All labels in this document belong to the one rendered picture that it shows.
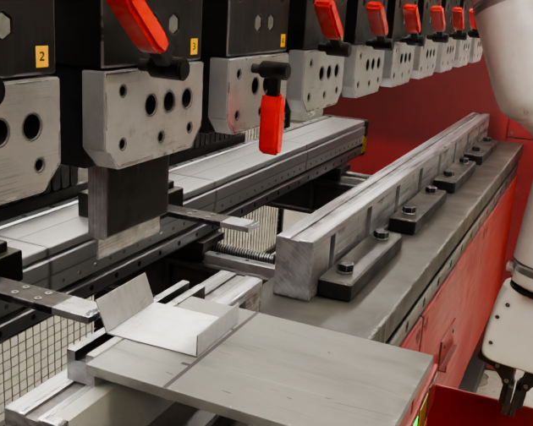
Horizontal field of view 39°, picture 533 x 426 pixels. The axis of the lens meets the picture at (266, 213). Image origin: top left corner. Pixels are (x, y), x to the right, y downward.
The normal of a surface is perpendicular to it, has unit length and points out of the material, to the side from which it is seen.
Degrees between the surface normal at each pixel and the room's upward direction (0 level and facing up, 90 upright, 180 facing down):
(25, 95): 90
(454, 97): 90
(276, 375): 0
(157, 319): 0
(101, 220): 90
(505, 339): 89
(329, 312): 0
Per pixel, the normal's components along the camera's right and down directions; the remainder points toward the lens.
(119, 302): 0.88, -0.19
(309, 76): 0.91, 0.17
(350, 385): 0.06, -0.96
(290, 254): -0.42, 0.23
